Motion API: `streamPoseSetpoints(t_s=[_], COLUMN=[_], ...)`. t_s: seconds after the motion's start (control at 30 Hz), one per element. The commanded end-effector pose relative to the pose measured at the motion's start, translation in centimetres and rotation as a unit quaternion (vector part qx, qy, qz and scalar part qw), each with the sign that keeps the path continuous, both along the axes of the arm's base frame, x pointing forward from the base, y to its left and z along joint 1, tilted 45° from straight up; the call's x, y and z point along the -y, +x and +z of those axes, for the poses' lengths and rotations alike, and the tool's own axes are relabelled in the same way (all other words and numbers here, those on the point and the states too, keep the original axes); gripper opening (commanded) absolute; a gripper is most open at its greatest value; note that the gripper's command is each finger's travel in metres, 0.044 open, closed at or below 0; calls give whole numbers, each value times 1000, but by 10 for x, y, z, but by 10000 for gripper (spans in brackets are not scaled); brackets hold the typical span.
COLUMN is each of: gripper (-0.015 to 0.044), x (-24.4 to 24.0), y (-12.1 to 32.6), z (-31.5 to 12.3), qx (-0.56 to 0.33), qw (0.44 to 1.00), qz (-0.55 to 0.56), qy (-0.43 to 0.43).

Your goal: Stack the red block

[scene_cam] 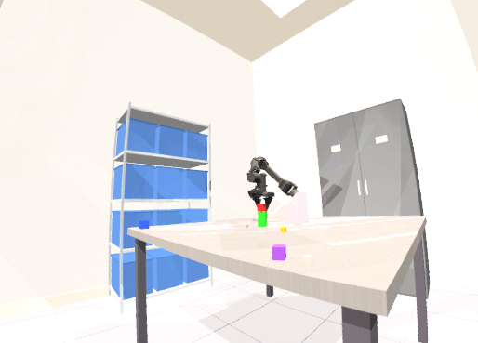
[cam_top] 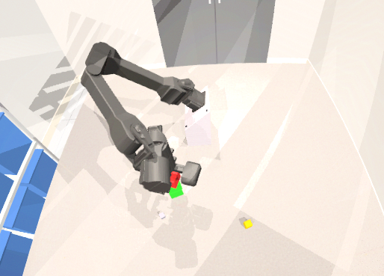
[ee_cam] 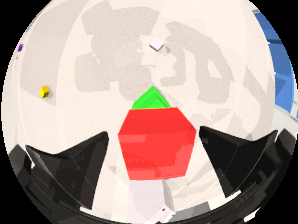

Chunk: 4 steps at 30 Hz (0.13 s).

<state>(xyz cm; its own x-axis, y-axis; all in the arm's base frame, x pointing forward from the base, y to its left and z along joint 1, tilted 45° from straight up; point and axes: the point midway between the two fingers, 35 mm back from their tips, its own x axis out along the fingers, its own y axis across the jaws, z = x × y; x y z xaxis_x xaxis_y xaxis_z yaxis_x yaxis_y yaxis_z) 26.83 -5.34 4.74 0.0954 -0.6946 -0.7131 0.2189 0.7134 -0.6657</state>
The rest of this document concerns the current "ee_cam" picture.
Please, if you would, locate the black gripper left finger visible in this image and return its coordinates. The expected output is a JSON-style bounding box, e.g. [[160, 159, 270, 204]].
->
[[25, 131, 109, 210]]

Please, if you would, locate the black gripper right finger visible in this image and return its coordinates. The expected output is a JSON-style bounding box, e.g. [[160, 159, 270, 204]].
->
[[200, 125, 278, 198]]

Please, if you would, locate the green block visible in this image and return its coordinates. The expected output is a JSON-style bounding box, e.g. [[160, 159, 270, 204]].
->
[[136, 92, 169, 109], [132, 85, 172, 109]]

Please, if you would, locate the red block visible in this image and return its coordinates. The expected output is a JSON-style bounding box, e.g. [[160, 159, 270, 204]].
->
[[117, 108, 196, 180]]

